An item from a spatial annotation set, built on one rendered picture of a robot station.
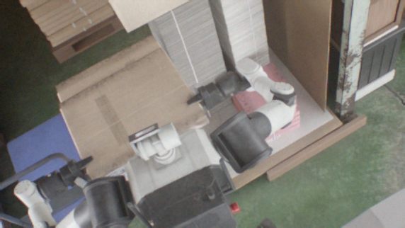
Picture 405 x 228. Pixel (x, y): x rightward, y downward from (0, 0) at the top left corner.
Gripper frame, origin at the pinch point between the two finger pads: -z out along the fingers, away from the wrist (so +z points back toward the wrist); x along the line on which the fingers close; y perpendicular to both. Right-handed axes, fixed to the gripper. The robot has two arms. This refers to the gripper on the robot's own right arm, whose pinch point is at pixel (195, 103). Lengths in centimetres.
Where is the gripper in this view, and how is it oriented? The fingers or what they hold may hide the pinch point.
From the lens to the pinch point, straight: 173.9
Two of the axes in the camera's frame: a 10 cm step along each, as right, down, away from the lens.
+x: -1.8, -5.1, -8.4
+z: 8.6, -4.9, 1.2
